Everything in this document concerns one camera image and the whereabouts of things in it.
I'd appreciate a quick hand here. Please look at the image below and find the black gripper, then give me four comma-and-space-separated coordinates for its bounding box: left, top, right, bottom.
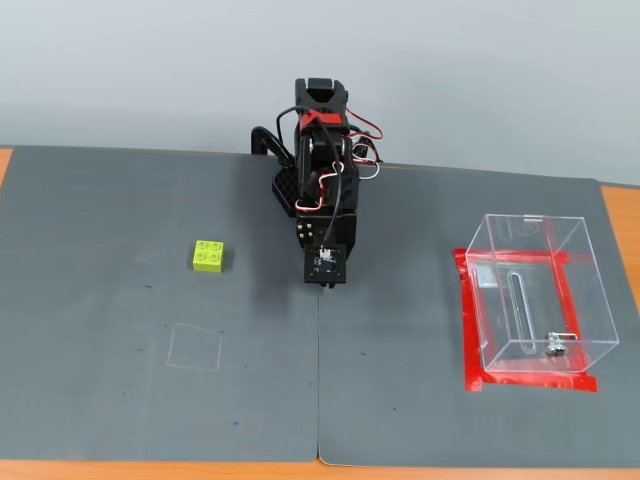
295, 212, 359, 262

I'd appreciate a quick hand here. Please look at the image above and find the green lego block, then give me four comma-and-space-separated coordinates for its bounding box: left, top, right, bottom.
192, 240, 226, 274

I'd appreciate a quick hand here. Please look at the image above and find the transparent acrylic box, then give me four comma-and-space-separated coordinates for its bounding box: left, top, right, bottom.
465, 213, 621, 374

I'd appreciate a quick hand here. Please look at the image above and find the grey mat with red tape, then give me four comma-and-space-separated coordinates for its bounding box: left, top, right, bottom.
317, 162, 640, 470

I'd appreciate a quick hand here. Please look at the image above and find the red tape band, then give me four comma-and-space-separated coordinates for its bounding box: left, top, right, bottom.
299, 111, 343, 127

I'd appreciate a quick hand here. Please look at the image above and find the black table clamp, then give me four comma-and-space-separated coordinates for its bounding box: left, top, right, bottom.
250, 126, 293, 167

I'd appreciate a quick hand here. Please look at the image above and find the grey mat with chalk square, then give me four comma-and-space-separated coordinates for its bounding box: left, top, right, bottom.
0, 146, 322, 464

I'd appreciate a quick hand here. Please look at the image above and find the small metal latch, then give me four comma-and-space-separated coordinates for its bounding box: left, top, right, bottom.
543, 331, 579, 358

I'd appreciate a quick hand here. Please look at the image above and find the red white black servo wire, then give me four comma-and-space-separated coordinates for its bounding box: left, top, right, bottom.
294, 159, 347, 213
344, 108, 385, 180

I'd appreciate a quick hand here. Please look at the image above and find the black square wrist camera module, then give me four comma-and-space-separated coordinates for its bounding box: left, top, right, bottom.
302, 243, 348, 287

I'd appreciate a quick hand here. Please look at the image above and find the red tape frame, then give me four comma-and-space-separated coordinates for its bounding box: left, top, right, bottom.
453, 248, 600, 395

